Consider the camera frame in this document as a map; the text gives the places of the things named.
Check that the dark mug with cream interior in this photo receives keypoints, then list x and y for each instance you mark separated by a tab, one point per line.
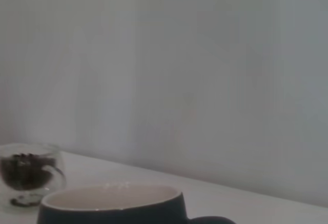
115	215

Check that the double-walled glass cup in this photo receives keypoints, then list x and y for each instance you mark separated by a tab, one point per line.
57	180

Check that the coffee beans heap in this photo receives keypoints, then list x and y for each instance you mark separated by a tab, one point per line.
25	172

